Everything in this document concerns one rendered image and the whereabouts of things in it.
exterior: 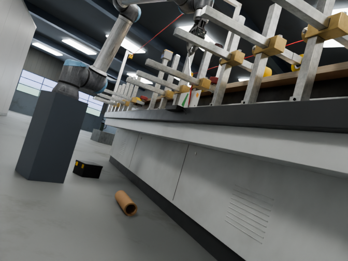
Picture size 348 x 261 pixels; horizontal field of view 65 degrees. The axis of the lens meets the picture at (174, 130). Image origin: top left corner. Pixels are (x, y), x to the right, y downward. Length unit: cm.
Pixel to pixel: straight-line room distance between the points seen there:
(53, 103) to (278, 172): 145
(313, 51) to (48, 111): 160
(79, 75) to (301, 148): 162
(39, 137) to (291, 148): 158
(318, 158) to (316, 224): 30
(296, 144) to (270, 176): 36
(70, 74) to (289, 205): 161
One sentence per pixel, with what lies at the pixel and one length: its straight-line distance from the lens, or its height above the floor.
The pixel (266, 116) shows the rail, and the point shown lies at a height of 65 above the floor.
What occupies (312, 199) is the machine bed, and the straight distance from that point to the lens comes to 108.
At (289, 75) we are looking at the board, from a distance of 125.
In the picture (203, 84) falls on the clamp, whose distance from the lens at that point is 149.
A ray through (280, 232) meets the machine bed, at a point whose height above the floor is 27.
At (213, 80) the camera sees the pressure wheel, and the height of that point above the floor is 88.
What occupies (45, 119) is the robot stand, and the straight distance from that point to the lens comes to 200.
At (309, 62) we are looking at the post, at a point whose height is 83.
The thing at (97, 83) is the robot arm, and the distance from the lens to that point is 219.
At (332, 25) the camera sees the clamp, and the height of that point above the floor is 93.
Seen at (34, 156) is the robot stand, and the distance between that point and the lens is 201.
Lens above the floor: 46
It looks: 4 degrees up
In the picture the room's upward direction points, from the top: 16 degrees clockwise
